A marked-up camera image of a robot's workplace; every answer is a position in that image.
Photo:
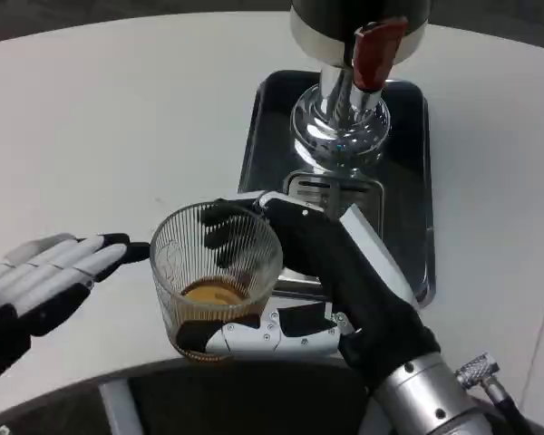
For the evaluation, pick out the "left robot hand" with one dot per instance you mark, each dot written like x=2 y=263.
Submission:
x=36 y=281

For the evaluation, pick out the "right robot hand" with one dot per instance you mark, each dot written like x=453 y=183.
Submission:
x=344 y=272

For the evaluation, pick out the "clear ribbed glass cup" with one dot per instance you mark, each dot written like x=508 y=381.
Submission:
x=208 y=272

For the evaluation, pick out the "silver right robot forearm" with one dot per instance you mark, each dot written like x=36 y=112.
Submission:
x=430 y=399

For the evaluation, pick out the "steel drip grid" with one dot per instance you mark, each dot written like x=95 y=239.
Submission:
x=367 y=199

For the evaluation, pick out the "black steel drink dispenser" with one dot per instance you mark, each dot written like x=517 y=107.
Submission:
x=340 y=131

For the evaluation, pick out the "white stand leg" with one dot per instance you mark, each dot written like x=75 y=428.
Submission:
x=117 y=403

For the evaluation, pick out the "steel rectangular tray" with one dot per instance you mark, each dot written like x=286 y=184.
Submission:
x=263 y=149

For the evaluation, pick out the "red tap lever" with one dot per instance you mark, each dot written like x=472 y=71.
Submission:
x=374 y=54

